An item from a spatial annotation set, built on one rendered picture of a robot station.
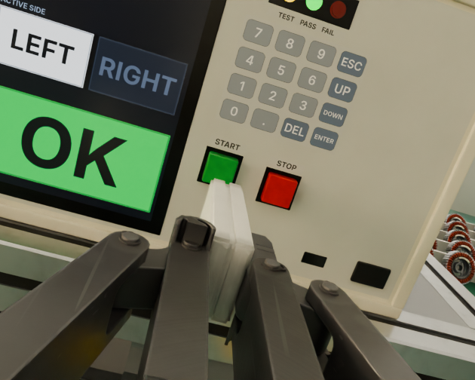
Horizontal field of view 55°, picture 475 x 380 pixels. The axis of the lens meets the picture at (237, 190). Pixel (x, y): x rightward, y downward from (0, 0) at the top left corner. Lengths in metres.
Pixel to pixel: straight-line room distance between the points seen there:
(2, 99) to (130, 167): 0.08
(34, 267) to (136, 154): 0.09
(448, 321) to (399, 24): 0.21
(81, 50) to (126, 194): 0.09
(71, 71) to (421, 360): 0.27
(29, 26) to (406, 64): 0.21
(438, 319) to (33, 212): 0.29
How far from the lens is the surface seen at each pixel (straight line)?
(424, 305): 0.39
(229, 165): 0.27
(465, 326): 0.39
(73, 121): 0.28
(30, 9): 0.28
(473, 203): 8.01
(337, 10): 0.27
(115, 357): 0.50
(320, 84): 0.27
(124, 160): 0.28
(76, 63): 0.28
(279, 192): 0.28
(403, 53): 0.29
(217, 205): 0.18
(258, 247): 0.17
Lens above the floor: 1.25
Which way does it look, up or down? 16 degrees down
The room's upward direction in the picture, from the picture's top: 18 degrees clockwise
